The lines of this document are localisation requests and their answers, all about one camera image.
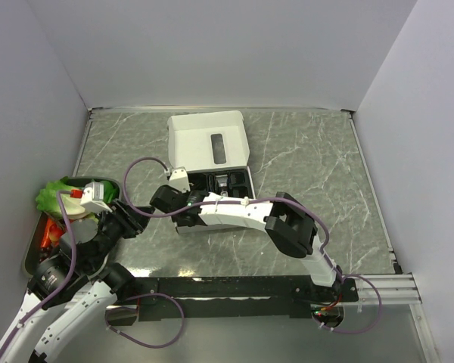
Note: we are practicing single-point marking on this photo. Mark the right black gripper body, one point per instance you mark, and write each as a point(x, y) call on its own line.
point(187, 193)

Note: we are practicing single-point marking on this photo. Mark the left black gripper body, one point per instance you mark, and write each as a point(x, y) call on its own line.
point(113, 226)

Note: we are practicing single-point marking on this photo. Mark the black silver hair clipper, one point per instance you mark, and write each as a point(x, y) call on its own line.
point(222, 184)

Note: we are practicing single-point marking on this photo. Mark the white box with black tray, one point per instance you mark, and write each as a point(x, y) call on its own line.
point(210, 144)

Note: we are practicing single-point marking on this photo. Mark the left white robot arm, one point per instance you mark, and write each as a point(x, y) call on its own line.
point(72, 285)

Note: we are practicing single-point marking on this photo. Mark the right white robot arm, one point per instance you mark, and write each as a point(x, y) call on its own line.
point(289, 226)

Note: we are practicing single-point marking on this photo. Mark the green leafy vegetable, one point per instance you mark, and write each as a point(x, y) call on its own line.
point(111, 191)

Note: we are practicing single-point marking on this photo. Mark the orange red pepper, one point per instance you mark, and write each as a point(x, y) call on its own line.
point(51, 235)

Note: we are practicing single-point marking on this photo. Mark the green lettuce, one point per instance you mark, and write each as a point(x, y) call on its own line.
point(47, 201)

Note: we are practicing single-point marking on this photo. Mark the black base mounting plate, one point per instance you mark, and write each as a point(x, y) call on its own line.
point(294, 296)

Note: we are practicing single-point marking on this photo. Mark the metal tray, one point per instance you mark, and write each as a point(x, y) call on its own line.
point(34, 255)

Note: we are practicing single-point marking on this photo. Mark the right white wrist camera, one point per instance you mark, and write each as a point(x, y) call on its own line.
point(177, 178)

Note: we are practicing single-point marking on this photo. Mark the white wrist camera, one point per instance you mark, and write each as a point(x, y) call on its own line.
point(177, 178)
point(91, 198)

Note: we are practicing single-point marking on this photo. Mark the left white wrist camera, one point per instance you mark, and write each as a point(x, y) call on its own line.
point(91, 198)

